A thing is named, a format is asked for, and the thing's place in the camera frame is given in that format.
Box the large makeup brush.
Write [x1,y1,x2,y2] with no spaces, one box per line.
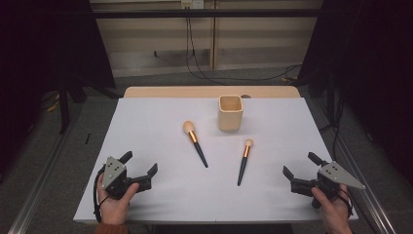
[182,120,209,169]

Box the white table sheet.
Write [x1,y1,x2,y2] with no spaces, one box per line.
[73,97,359,225]

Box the black wall cable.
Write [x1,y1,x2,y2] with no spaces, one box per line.
[184,16,304,83]

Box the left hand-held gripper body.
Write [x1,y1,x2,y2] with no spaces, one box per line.
[100,156,153,201]

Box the small makeup brush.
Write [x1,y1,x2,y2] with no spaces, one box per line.
[237,138,254,187]

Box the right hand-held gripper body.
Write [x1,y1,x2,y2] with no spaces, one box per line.
[290,161,366,210]

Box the person's right hand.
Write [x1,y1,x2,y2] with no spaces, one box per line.
[311,183,354,234]

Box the black horizontal bar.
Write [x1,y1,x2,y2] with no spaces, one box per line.
[92,9,323,20]

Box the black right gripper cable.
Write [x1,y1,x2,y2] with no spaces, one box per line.
[337,188,355,219]

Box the black stand cable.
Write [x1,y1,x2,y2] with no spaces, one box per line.
[319,97,346,161]

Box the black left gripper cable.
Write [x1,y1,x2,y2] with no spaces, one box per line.
[93,165,110,224]

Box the metal floor rail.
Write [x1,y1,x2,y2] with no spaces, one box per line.
[7,128,76,234]
[310,97,397,234]

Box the wooden wall post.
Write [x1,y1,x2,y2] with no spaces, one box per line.
[208,0,218,71]

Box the black metal stand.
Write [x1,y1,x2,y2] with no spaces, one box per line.
[57,72,122,135]

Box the white wall socket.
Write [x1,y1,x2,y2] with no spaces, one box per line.
[180,0,206,10]

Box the person's left hand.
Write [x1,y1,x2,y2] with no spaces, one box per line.
[96,174,140,226]

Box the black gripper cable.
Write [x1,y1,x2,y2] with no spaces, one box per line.
[337,188,355,219]
[93,165,110,224]

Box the black curtain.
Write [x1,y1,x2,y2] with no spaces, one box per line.
[296,0,413,188]
[0,0,117,183]

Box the wooden table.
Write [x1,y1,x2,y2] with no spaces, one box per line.
[123,85,301,99]

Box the beige square cup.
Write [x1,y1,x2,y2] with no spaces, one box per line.
[217,95,244,133]

